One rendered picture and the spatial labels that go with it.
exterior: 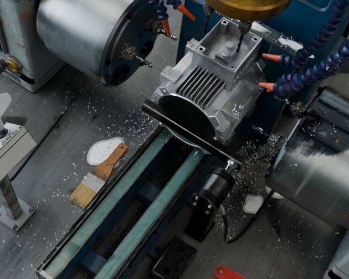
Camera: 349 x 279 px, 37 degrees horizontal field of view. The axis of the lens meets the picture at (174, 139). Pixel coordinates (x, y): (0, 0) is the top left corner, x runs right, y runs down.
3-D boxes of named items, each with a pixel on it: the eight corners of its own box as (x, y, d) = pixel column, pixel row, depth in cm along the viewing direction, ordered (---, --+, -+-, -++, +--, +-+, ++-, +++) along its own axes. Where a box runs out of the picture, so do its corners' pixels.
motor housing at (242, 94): (193, 71, 132) (203, 18, 116) (257, 108, 128) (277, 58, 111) (148, 123, 122) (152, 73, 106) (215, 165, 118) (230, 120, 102)
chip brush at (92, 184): (117, 140, 133) (117, 139, 132) (132, 150, 132) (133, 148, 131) (66, 200, 123) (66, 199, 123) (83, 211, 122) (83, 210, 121)
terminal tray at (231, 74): (216, 38, 118) (221, 15, 112) (256, 60, 116) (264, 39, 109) (188, 71, 112) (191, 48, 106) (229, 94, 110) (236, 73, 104)
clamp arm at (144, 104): (245, 163, 110) (148, 103, 116) (247, 155, 107) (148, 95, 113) (236, 174, 108) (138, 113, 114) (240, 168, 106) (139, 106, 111)
